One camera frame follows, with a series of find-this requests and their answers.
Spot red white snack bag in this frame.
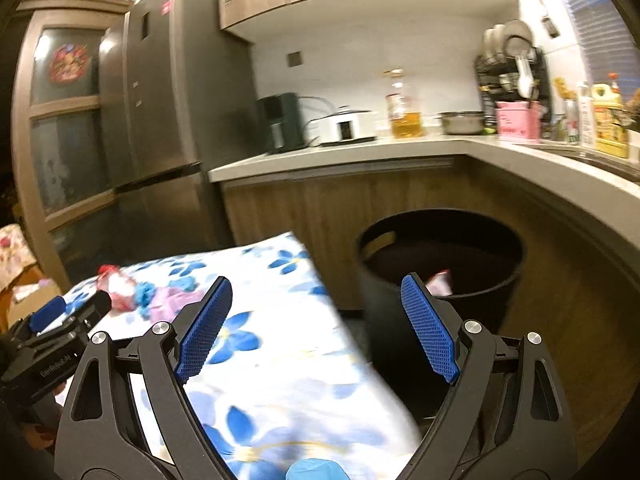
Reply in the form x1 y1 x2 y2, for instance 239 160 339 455
425 270 452 297

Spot black trash bin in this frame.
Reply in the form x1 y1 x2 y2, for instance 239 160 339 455
357 208 525 419

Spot floral box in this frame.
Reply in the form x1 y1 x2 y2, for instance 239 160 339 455
0 223 37 290

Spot pink plastic bag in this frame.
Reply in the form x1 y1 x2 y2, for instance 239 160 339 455
96 264 137 312

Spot blue crumpled glove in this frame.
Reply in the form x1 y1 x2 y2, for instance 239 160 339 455
134 282 202 323

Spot wooden lower cabinet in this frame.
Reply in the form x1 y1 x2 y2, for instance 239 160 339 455
221 155 639 463

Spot pink crumpled wrapper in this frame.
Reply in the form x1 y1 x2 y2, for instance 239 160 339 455
149 287 204 323

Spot floral tablecloth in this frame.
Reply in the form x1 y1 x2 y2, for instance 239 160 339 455
87 233 421 479

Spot wooden glass door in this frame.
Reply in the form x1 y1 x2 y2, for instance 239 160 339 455
11 0 131 290

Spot steel pot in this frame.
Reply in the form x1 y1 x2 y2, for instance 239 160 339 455
440 110 485 136

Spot pink utensil basket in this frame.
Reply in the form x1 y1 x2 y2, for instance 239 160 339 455
496 101 540 141

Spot red door decoration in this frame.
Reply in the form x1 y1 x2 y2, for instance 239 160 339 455
48 44 91 84

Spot cooking oil bottle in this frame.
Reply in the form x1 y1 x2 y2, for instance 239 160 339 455
384 68 424 139

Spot yellow detergent bottle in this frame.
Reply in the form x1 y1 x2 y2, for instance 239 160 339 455
591 72 629 158

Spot white bottle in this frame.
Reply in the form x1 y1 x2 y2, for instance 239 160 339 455
578 81 596 148

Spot grey refrigerator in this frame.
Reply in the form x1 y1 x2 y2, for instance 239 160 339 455
99 0 266 261

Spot white slow cooker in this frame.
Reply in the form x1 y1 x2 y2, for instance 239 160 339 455
314 108 376 146

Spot white ladle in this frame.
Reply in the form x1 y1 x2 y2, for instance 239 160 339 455
514 54 534 101

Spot black dish rack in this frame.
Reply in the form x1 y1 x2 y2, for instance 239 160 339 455
474 48 552 127

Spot black air fryer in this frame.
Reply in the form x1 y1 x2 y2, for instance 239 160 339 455
257 92 307 154

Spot window blinds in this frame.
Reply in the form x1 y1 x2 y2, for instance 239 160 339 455
565 0 639 103

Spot hanging spatula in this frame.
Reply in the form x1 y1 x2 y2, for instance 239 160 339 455
538 0 560 39

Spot wall socket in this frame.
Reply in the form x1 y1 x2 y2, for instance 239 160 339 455
286 51 304 67

